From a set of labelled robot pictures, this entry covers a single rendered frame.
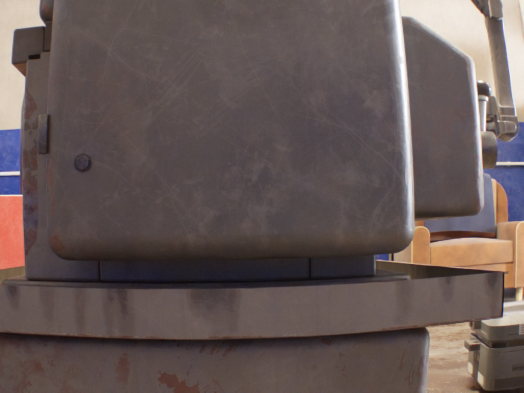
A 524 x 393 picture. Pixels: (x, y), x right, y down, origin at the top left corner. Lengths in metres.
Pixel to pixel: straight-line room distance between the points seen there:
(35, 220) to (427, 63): 0.59
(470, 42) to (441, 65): 5.73
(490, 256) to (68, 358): 5.04
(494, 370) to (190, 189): 1.65
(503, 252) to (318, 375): 4.95
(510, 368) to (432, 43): 1.50
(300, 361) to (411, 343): 0.15
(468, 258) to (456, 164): 4.75
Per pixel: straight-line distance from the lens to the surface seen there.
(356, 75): 1.16
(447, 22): 7.01
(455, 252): 5.99
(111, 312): 1.16
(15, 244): 5.15
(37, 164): 1.25
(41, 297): 1.17
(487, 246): 6.06
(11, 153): 6.71
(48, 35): 1.27
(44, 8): 1.29
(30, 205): 1.25
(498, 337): 2.61
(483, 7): 2.66
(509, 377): 2.63
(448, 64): 1.30
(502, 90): 2.56
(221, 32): 1.15
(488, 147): 1.41
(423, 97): 1.28
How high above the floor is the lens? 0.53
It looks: 3 degrees up
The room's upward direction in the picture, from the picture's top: 1 degrees counter-clockwise
